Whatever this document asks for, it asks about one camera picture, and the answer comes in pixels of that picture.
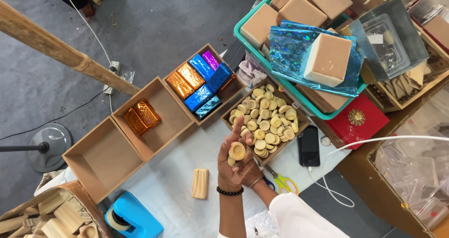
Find tan flat box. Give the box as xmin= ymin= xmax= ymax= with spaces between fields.
xmin=295 ymin=84 xmax=349 ymax=114

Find tan soap block white sides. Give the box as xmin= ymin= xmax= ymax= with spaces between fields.
xmin=303 ymin=32 xmax=353 ymax=88

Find pile of wooden discs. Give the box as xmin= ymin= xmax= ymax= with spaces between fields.
xmin=229 ymin=84 xmax=300 ymax=159

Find clear plastic wrapper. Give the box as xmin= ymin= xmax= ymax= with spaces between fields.
xmin=119 ymin=69 xmax=135 ymax=84

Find clear plastic container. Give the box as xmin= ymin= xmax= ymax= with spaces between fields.
xmin=349 ymin=0 xmax=430 ymax=82

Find cardboard box of wooden blocks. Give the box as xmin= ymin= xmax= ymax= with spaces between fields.
xmin=0 ymin=180 xmax=113 ymax=238

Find white power strip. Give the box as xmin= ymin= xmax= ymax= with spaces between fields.
xmin=103 ymin=60 xmax=121 ymax=95

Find wooden box with orange packets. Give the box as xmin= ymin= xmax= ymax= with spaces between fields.
xmin=111 ymin=76 xmax=196 ymax=162

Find person's right hand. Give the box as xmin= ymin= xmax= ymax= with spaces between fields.
xmin=243 ymin=161 xmax=264 ymax=189

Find orange foil packet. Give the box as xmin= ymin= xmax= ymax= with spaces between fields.
xmin=176 ymin=62 xmax=206 ymax=90
xmin=165 ymin=71 xmax=194 ymax=100
xmin=123 ymin=107 xmax=148 ymax=136
xmin=133 ymin=98 xmax=162 ymax=128

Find white table cover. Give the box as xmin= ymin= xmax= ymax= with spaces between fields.
xmin=33 ymin=119 xmax=351 ymax=238

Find yellow green handled scissors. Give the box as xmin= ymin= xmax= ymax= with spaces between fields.
xmin=258 ymin=159 xmax=300 ymax=196

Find thin black cable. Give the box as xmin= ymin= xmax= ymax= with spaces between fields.
xmin=0 ymin=89 xmax=106 ymax=142

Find white sleeve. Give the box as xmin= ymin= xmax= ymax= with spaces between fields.
xmin=268 ymin=193 xmax=351 ymax=238

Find person's left hand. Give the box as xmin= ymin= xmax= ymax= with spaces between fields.
xmin=217 ymin=116 xmax=257 ymax=193

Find carton of clear plastic boxes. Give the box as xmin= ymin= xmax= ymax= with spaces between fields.
xmin=335 ymin=77 xmax=449 ymax=238

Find blue holographic foil sheet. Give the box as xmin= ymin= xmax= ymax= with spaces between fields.
xmin=270 ymin=19 xmax=363 ymax=98

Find pale crumpled cloth bag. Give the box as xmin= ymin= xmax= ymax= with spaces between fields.
xmin=237 ymin=52 xmax=268 ymax=89

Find wooden box with coloured packets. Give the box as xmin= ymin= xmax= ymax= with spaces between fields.
xmin=162 ymin=43 xmax=246 ymax=126

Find red tray with supplies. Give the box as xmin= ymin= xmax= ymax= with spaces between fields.
xmin=407 ymin=0 xmax=449 ymax=54

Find teal foil packet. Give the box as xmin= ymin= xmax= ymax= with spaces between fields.
xmin=195 ymin=95 xmax=222 ymax=120

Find white charging cable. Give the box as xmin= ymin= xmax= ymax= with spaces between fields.
xmin=307 ymin=135 xmax=449 ymax=208

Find ridged wooden block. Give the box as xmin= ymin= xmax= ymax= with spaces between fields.
xmin=191 ymin=168 xmax=210 ymax=200

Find thin white power cable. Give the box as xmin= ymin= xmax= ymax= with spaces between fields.
xmin=57 ymin=0 xmax=114 ymax=114

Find blue handled scissors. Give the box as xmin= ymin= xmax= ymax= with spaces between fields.
xmin=261 ymin=175 xmax=276 ymax=191

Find blue tape dispenser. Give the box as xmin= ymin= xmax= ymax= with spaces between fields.
xmin=105 ymin=191 xmax=165 ymax=238

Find grey fan stand base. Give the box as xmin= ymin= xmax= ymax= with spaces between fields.
xmin=0 ymin=123 xmax=74 ymax=173

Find blue foil packet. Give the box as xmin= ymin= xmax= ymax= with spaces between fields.
xmin=184 ymin=84 xmax=214 ymax=112
xmin=188 ymin=53 xmax=215 ymax=82
xmin=206 ymin=61 xmax=233 ymax=94

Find black bead bracelet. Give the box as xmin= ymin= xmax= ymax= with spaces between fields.
xmin=216 ymin=186 xmax=245 ymax=196

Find round wooden knob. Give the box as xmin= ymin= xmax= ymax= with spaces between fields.
xmin=227 ymin=141 xmax=247 ymax=167

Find wooden crate of tan pieces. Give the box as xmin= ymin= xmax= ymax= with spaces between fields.
xmin=363 ymin=21 xmax=449 ymax=113

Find black smartphone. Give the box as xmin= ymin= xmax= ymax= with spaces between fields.
xmin=297 ymin=125 xmax=321 ymax=167

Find teal plastic basket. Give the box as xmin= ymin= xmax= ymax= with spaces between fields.
xmin=234 ymin=0 xmax=368 ymax=121

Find wooden box with discs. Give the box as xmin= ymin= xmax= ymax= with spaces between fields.
xmin=220 ymin=77 xmax=311 ymax=166

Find empty wooden box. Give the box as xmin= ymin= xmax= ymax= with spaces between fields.
xmin=62 ymin=115 xmax=146 ymax=204

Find bamboo pole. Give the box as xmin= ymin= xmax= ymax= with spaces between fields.
xmin=0 ymin=0 xmax=141 ymax=97

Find purple foil packet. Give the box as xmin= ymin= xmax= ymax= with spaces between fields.
xmin=202 ymin=50 xmax=220 ymax=71

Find red gift box gold ornament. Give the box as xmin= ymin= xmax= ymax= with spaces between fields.
xmin=324 ymin=92 xmax=390 ymax=150

